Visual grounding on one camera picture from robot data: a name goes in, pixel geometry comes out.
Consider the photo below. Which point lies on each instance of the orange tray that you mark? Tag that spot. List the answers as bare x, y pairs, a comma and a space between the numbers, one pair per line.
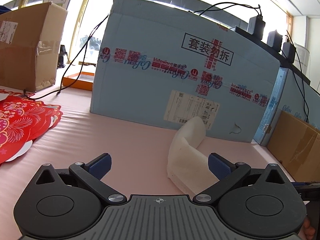
75, 82

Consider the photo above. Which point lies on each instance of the white non-woven shopping bag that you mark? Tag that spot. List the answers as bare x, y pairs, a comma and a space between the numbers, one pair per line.
185, 152

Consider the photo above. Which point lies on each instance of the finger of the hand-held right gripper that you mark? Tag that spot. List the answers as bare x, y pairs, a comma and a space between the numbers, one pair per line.
303, 184

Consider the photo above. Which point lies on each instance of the taped brown cardboard box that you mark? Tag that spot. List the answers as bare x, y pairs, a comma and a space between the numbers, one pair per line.
20, 62

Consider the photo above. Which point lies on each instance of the large blue cardboard box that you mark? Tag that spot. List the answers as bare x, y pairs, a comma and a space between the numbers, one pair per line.
150, 92

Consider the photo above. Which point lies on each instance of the black clip stand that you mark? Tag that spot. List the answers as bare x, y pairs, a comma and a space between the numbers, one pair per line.
62, 56

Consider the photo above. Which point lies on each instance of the blue cloth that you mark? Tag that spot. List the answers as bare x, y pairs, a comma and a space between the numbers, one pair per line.
3, 9

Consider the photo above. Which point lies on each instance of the person's right hand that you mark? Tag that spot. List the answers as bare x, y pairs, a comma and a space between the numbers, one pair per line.
308, 230

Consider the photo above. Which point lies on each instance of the black power adapter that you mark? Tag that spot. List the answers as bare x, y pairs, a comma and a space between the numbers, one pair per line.
274, 41
289, 52
257, 27

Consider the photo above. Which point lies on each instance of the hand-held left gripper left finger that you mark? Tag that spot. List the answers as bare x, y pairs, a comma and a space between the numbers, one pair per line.
102, 166

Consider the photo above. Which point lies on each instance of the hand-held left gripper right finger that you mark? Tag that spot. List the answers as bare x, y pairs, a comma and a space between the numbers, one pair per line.
218, 166

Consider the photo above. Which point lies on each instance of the open brown cardboard box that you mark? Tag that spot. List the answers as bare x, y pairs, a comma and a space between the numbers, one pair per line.
295, 142

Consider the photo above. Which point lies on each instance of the stack of red paper cuttings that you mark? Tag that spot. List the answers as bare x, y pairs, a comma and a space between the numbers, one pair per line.
22, 115

